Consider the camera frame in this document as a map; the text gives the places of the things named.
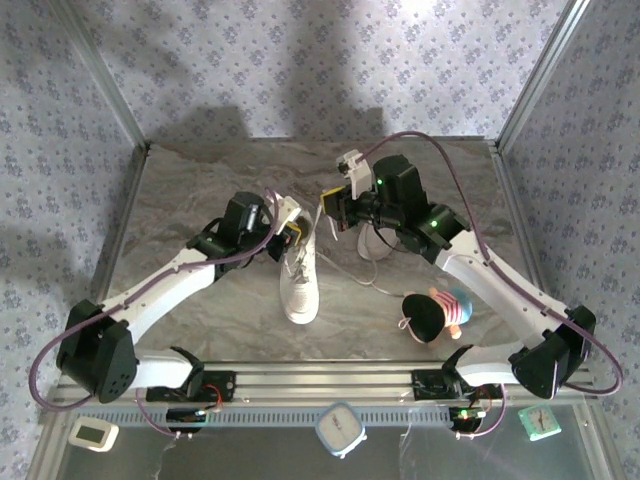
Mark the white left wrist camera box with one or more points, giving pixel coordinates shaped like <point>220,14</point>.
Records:
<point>285,207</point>

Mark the white lace-up sneaker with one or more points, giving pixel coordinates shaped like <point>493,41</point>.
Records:
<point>300,290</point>
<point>367,247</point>

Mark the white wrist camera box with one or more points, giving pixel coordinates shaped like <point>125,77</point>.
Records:
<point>357,175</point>
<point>285,207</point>

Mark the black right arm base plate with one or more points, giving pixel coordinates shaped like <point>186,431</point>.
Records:
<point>425,385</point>

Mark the aluminium frame post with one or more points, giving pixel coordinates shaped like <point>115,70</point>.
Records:
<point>111,85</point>
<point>538,75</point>

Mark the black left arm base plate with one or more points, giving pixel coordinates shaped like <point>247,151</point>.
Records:
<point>225,385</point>

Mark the black left controller board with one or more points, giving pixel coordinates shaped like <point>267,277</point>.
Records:
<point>185,415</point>

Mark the black-haired plush doll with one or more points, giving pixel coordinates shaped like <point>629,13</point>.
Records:
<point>425,315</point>

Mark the black right controller board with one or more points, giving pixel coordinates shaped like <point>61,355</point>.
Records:
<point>467,415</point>

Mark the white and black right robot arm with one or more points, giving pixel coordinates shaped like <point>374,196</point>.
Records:
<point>500,285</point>

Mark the black controller board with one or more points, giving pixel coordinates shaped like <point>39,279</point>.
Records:
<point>185,415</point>
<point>467,415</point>

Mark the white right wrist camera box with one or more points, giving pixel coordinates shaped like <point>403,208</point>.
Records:
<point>357,175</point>

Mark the white digital timer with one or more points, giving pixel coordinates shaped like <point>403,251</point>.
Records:
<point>92,434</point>

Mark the aluminium side frame rail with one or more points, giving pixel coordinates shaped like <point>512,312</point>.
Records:
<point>111,240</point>
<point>515,200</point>

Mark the blue and white square clock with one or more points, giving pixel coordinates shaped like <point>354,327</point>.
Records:
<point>341,430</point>

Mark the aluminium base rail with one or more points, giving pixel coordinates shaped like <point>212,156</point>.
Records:
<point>325,382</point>

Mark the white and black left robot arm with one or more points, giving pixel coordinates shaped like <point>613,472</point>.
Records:
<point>165,290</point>

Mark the green alarm clock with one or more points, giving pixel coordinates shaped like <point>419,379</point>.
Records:
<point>539,422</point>

